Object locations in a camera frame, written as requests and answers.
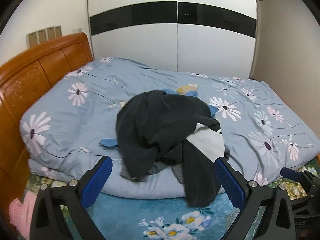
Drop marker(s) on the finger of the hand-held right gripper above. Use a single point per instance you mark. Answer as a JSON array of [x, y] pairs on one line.
[[291, 173]]

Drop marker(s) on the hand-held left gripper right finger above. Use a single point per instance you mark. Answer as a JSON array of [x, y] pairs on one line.
[[230, 186]]

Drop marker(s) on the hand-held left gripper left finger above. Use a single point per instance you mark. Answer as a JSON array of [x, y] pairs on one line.
[[98, 182]]

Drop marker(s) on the blue printed garment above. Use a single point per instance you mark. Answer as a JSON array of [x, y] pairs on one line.
[[108, 142]]

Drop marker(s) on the white and black garment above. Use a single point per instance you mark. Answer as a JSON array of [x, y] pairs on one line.
[[207, 142]]

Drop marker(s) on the dark grey pants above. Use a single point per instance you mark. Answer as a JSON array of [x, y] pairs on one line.
[[155, 120]]

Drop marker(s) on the grey garment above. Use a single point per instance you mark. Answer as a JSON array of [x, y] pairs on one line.
[[156, 169]]

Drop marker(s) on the teal floral bed sheet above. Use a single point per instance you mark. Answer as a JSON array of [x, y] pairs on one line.
[[160, 210]]

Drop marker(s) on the pink knitted cloth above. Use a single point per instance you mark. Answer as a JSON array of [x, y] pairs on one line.
[[21, 212]]

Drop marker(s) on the blue-grey daisy print duvet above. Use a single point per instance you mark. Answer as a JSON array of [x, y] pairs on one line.
[[175, 80]]

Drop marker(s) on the orange wooden headboard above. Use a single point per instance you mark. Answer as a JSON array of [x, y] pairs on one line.
[[30, 80]]

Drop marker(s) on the white wardrobe with black stripe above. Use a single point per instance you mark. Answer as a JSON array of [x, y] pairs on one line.
[[140, 45]]

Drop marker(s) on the white wall socket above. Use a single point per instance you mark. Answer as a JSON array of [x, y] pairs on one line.
[[79, 29]]

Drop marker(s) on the beige wall plaque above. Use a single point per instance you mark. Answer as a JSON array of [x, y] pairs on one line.
[[50, 33], [58, 31], [41, 36], [31, 40]]

